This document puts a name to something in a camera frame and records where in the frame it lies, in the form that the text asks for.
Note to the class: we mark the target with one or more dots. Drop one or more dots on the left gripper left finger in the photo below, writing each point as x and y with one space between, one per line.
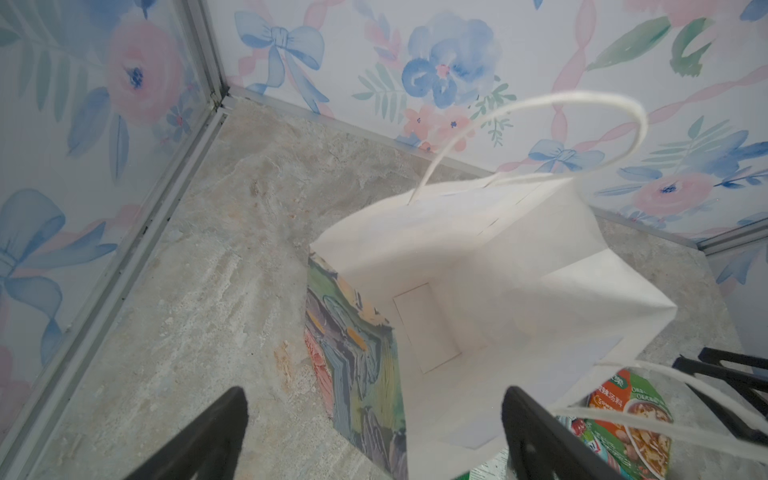
207 448

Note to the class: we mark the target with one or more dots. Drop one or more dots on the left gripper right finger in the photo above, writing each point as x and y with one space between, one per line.
541 448

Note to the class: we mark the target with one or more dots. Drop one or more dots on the floral paper gift bag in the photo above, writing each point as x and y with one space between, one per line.
424 308

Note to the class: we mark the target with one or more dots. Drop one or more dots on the left corner aluminium post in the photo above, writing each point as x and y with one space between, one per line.
102 103

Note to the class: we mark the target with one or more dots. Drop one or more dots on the green orange noodle snack packet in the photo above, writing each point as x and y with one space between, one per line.
633 453

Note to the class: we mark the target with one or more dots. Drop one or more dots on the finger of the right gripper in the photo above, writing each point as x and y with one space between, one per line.
714 356
749 386

